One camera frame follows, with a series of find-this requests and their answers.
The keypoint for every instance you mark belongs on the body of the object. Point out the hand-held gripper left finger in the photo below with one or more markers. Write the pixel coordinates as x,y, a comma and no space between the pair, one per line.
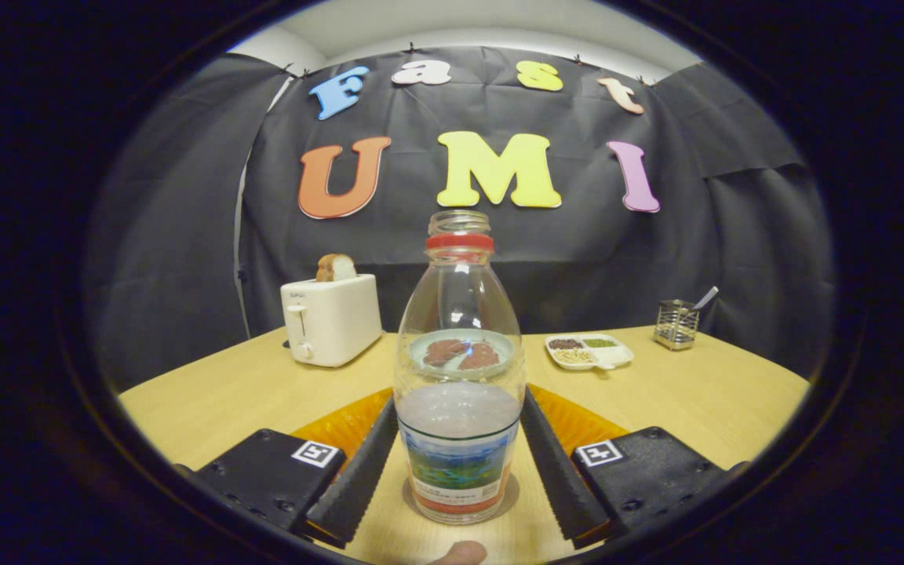
358,479

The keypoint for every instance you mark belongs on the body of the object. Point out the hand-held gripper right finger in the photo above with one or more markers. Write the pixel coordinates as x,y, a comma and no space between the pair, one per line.
558,479

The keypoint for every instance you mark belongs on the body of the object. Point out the clear plastic juice bottle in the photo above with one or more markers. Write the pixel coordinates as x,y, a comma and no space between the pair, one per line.
460,471

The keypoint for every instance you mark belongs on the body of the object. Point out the pale green plate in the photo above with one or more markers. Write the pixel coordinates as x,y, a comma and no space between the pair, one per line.
419,362

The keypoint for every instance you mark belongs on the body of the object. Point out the white divided tray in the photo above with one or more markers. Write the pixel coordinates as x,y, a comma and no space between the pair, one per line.
613,357

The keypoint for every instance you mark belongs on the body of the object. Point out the brown meat piece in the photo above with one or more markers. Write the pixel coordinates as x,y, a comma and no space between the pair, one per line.
480,357
444,351

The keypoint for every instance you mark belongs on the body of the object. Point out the white toaster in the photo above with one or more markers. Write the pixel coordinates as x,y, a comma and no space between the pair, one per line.
334,322

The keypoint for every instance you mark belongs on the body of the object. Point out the wooden table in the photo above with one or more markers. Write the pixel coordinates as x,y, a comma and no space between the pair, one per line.
695,392

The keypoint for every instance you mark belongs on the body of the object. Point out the bread slice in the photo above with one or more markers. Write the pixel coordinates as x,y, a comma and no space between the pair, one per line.
336,268

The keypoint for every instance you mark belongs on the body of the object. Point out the metal spoon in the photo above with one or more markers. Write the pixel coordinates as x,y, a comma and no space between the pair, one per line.
707,297

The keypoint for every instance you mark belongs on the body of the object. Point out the black backdrop cloth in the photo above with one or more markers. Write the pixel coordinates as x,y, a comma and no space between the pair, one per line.
169,235

